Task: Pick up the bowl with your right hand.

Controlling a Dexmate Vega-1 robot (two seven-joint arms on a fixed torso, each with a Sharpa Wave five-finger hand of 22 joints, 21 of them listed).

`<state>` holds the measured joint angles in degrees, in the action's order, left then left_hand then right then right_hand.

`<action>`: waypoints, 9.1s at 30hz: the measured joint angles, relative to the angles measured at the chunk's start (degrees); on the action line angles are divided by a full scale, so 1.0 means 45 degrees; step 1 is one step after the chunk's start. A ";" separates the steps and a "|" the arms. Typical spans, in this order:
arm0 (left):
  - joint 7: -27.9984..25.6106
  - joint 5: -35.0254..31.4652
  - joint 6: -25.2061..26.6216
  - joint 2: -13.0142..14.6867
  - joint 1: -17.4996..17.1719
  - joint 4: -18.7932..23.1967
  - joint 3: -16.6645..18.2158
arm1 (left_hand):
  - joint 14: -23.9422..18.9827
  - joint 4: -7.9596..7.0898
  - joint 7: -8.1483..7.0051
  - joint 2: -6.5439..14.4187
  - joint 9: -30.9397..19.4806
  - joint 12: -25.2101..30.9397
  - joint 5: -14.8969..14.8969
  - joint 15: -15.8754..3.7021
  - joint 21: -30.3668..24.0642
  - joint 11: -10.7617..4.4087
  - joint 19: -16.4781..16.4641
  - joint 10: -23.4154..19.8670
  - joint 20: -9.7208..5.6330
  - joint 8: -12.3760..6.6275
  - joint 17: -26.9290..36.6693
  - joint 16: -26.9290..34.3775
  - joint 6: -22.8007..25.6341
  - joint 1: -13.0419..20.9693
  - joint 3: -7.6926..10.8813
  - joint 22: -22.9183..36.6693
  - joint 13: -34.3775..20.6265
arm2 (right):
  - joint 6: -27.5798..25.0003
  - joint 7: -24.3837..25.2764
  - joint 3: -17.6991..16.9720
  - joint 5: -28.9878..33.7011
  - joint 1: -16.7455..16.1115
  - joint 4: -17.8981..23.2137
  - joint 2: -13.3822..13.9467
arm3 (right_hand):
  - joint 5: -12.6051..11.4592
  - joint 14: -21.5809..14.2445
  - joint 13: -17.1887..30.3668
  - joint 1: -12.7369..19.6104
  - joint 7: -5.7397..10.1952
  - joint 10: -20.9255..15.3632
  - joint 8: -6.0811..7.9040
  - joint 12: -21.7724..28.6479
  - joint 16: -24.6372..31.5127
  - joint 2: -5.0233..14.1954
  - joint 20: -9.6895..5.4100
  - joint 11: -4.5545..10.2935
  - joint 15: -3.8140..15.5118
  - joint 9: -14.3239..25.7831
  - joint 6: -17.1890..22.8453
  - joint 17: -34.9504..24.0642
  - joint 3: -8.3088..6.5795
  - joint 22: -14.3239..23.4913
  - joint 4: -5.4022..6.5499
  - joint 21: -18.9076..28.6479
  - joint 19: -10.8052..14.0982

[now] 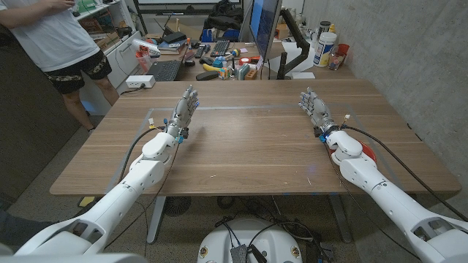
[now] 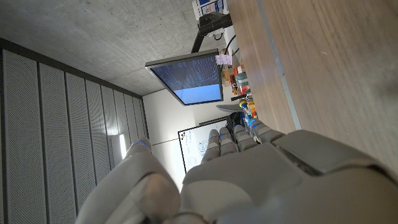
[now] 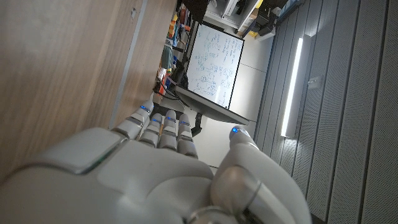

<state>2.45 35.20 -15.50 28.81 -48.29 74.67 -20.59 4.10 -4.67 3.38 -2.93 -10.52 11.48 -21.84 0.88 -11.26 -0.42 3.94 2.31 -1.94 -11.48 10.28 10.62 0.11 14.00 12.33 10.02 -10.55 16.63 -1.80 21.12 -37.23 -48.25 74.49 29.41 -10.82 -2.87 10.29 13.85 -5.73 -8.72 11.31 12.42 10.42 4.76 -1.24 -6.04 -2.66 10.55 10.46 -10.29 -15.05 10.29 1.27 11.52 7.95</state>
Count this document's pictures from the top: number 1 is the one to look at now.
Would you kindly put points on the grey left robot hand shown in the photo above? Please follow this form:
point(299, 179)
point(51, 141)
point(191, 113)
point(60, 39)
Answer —
point(183, 111)

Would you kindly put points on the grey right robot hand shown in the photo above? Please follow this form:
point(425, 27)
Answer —
point(318, 109)

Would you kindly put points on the red bowl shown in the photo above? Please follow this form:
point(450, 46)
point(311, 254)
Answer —
point(369, 153)

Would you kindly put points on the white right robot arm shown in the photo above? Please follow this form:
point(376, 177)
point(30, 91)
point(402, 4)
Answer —
point(395, 204)

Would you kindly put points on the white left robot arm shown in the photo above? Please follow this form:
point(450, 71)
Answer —
point(120, 193)

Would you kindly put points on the white flat box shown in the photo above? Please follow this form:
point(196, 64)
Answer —
point(302, 75)

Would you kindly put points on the black oval case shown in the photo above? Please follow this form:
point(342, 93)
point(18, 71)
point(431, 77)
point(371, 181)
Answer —
point(206, 76)

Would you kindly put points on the black laptop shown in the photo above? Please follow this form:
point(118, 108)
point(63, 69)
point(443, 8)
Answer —
point(164, 70)

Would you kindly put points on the black computer mouse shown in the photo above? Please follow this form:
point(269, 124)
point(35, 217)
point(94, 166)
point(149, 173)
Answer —
point(189, 63)

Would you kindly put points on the yellow banana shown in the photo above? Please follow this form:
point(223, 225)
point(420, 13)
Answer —
point(210, 67)

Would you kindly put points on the white power strip box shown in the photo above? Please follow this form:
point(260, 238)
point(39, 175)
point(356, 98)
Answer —
point(139, 81)

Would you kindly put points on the colourful puzzle cube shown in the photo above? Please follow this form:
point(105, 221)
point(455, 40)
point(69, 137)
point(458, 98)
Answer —
point(223, 73)

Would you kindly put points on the white wipes canister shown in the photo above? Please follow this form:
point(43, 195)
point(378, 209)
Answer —
point(324, 49)

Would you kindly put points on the red cup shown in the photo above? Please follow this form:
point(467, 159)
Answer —
point(343, 48)

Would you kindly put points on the teal ribbed block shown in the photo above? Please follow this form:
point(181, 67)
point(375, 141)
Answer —
point(243, 72)

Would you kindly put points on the black keyboard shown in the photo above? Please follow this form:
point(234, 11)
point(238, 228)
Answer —
point(220, 48)

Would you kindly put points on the white printed package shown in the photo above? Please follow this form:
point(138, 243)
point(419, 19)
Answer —
point(146, 47)

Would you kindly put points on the pink sticky note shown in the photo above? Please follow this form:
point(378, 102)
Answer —
point(260, 64)

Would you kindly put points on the orange toy brick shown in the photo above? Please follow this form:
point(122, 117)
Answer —
point(251, 75)

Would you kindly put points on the white shelf unit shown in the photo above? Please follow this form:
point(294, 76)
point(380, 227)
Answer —
point(126, 60)

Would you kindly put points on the blue bag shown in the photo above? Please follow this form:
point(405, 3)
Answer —
point(219, 35)

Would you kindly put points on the black round fan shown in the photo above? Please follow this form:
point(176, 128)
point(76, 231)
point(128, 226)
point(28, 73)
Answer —
point(177, 206)

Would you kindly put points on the computer monitor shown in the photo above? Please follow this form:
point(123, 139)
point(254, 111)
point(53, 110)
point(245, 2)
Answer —
point(265, 25)

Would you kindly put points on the black backpack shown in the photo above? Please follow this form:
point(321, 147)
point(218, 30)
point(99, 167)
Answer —
point(223, 16)

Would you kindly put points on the grey table leg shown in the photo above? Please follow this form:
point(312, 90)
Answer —
point(155, 219)
point(340, 219)

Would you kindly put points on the yellow floor pad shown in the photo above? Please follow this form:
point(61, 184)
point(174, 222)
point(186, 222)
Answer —
point(86, 201)

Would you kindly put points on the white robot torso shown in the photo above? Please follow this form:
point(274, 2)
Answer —
point(252, 237)

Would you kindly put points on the person in white t-shirt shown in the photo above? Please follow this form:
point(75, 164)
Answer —
point(55, 36)

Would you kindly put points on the whiteboard with black frame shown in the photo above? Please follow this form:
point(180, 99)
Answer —
point(190, 1)

